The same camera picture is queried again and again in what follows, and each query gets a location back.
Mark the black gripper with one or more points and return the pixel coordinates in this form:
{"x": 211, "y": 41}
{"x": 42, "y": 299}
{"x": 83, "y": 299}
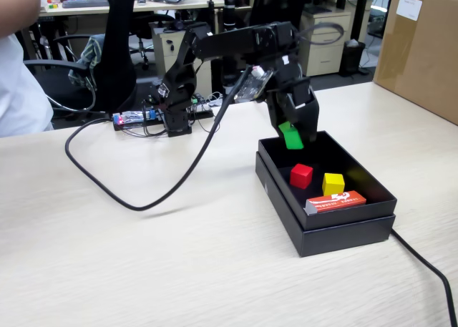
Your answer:
{"x": 286, "y": 80}

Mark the green wooden cube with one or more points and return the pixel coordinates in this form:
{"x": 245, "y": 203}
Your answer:
{"x": 294, "y": 140}

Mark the person's bare forearm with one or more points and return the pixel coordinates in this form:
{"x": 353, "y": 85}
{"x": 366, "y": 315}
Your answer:
{"x": 16, "y": 6}

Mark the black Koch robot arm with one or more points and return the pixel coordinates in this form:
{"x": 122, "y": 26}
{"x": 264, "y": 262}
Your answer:
{"x": 229, "y": 41}

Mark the black box tray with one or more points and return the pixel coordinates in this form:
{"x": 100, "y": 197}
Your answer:
{"x": 340, "y": 155}

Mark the black open box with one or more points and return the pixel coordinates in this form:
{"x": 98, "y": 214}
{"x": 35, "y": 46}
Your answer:
{"x": 279, "y": 198}

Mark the large cardboard box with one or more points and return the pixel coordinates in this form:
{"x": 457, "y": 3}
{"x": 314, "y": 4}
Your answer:
{"x": 418, "y": 55}

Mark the red wooden cube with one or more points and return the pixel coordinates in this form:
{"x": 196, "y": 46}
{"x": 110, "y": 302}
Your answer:
{"x": 301, "y": 176}

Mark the yellow wooden cube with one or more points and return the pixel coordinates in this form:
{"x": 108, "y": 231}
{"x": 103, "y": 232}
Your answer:
{"x": 332, "y": 184}

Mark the black trash bin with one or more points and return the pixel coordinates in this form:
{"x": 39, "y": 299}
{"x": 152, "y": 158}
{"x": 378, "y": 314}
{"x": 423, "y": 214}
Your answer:
{"x": 352, "y": 57}

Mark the orange rectangular carton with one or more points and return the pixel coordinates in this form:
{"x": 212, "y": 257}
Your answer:
{"x": 336, "y": 202}

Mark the circuit board with green terminals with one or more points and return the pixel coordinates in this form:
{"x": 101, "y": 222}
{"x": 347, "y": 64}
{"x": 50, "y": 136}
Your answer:
{"x": 202, "y": 107}

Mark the black mesh office chair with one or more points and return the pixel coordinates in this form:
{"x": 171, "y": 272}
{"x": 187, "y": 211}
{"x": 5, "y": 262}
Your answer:
{"x": 275, "y": 5}

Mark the black vertical pole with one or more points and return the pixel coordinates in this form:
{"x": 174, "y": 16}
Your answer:
{"x": 229, "y": 5}

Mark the beige drawer cabinet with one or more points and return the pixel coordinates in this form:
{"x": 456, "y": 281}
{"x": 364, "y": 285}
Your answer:
{"x": 168, "y": 51}

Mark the white shipping label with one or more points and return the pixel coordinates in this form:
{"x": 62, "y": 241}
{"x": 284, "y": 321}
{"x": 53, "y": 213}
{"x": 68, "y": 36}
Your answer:
{"x": 409, "y": 7}

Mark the controller board with red LED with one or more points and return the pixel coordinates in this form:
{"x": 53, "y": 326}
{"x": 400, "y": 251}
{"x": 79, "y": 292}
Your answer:
{"x": 130, "y": 119}

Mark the black high-back office chair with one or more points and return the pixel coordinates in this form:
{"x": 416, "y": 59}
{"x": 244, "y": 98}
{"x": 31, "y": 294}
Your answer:
{"x": 114, "y": 55}

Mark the beige office desk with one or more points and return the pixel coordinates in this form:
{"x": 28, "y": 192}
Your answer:
{"x": 125, "y": 8}

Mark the striped green cloth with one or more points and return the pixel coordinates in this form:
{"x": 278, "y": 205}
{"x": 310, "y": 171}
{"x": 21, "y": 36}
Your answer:
{"x": 89, "y": 57}

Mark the black keyboard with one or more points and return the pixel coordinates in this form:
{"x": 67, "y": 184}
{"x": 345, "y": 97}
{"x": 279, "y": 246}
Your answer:
{"x": 85, "y": 3}

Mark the white shirt torso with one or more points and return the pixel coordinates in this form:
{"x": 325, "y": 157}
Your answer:
{"x": 19, "y": 91}

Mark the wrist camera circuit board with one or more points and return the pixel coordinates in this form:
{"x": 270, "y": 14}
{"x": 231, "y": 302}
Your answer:
{"x": 254, "y": 85}

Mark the beige three-drawer pedestal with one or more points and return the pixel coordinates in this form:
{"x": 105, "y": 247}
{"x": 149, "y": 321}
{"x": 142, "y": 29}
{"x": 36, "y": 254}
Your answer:
{"x": 329, "y": 55}

